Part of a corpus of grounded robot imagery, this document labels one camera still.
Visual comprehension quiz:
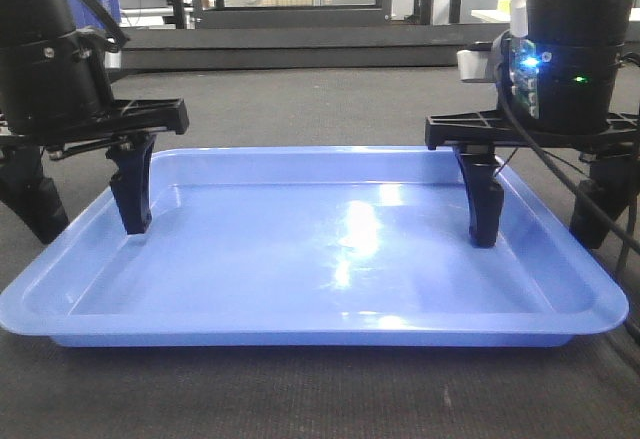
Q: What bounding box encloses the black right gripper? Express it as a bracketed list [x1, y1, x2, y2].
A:
[425, 0, 639, 249]

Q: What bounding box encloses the white background desk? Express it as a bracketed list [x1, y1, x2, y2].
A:
[471, 9, 511, 23]

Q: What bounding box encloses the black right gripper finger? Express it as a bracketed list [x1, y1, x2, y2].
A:
[454, 146, 504, 248]

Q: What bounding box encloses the blue plastic tray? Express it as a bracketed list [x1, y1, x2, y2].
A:
[1, 147, 629, 347]

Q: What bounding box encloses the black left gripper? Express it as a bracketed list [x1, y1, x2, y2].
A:
[1, 0, 189, 244]

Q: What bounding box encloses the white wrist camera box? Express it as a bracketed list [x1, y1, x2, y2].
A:
[456, 42, 499, 83]

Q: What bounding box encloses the blue crate on side table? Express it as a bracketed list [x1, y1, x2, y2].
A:
[67, 0, 121, 28]

